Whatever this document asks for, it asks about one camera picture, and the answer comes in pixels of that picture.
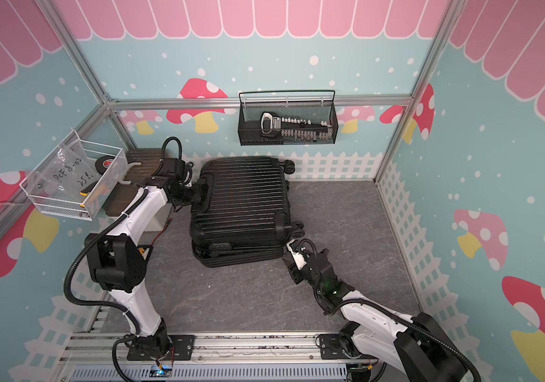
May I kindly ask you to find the black hard-shell suitcase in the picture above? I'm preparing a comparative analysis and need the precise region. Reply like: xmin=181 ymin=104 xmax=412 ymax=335
xmin=190 ymin=156 xmax=305 ymax=268

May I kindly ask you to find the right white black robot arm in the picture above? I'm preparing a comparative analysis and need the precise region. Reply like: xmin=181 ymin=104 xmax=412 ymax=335
xmin=283 ymin=239 xmax=482 ymax=381

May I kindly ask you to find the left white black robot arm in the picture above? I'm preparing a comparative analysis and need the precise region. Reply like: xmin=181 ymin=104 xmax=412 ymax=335
xmin=63 ymin=138 xmax=203 ymax=358

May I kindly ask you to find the beige box brown lid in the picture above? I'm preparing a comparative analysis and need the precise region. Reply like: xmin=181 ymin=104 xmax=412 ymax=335
xmin=103 ymin=148 xmax=173 ymax=243

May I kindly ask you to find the black connector board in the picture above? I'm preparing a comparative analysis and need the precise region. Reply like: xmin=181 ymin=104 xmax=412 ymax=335
xmin=137 ymin=245 xmax=153 ymax=262

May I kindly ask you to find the black tape roll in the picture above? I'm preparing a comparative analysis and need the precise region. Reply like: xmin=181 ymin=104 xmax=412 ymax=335
xmin=95 ymin=155 xmax=115 ymax=175

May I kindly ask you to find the yellow black tool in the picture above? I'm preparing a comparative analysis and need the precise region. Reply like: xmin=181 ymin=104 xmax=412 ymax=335
xmin=80 ymin=183 xmax=97 ymax=197

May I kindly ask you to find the socket wrench set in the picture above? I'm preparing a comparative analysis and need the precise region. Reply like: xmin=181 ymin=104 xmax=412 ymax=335
xmin=260 ymin=112 xmax=334 ymax=142

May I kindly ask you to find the small green circuit board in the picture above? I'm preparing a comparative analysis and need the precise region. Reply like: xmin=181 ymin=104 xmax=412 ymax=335
xmin=150 ymin=365 xmax=173 ymax=378

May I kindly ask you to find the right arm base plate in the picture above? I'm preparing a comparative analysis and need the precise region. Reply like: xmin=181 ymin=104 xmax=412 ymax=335
xmin=315 ymin=334 xmax=374 ymax=360

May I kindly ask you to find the clear plastic wall bin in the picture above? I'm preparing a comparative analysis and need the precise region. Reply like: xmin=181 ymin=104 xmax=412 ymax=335
xmin=19 ymin=131 xmax=128 ymax=221

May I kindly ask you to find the black wire mesh basket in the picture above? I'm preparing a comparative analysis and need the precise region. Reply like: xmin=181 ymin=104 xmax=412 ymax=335
xmin=237 ymin=90 xmax=339 ymax=146

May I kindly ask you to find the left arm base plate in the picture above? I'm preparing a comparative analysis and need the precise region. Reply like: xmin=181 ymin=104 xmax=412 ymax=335
xmin=127 ymin=334 xmax=196 ymax=362

